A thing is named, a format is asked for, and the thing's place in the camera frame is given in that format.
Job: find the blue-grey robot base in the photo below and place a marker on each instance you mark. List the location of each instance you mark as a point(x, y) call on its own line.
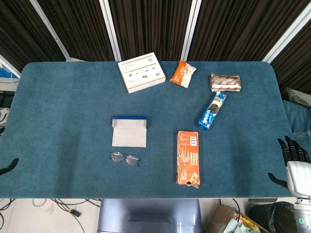
point(149, 216)

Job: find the blue printed bag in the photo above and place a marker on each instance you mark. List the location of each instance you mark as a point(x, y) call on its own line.
point(5, 73)

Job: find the blue felt table cloth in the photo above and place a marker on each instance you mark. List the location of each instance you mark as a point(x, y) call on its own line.
point(73, 97)

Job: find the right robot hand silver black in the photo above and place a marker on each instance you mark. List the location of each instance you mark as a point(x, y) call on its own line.
point(300, 177)

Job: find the crumpled green paper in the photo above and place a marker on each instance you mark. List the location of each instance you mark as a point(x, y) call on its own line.
point(234, 227)

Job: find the silver aluminium frame post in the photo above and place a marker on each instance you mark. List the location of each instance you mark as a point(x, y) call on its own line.
point(110, 29)
point(190, 29)
point(9, 66)
point(288, 36)
point(49, 29)

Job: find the orange and white snack packet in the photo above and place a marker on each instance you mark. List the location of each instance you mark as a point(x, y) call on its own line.
point(182, 74)

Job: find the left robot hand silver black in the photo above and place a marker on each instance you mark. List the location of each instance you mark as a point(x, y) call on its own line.
point(11, 165)

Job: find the long orange carton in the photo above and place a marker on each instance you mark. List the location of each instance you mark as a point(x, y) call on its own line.
point(188, 157)

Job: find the brown cardboard box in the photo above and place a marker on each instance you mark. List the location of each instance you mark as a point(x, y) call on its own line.
point(219, 216)

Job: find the white plastic object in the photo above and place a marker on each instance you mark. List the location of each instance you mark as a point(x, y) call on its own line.
point(3, 115)

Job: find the blue glasses case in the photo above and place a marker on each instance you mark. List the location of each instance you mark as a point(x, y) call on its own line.
point(128, 134)

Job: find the black pleated curtain panel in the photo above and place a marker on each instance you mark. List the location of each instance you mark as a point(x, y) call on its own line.
point(77, 29)
point(296, 68)
point(19, 29)
point(238, 29)
point(150, 29)

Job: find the black-rimmed eyeglasses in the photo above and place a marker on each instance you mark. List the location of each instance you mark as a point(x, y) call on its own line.
point(117, 156)

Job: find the blue denim jeans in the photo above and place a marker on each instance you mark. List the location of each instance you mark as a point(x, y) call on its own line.
point(298, 116)

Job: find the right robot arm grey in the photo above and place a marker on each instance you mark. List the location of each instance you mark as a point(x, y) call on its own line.
point(302, 213)

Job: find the black bin bag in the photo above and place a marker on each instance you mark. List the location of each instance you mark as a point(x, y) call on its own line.
point(274, 216)

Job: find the silver red-print snack packet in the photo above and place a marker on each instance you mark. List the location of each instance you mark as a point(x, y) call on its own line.
point(226, 83)

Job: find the grey-green bag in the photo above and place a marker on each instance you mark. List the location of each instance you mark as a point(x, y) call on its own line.
point(300, 97)

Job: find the yellow wrapper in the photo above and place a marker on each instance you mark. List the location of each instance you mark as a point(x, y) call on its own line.
point(249, 222)

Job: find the white flat printed box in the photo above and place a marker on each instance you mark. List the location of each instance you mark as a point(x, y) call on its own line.
point(142, 72)

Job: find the blue cookie packet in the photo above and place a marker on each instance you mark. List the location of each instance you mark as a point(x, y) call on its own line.
point(211, 111)

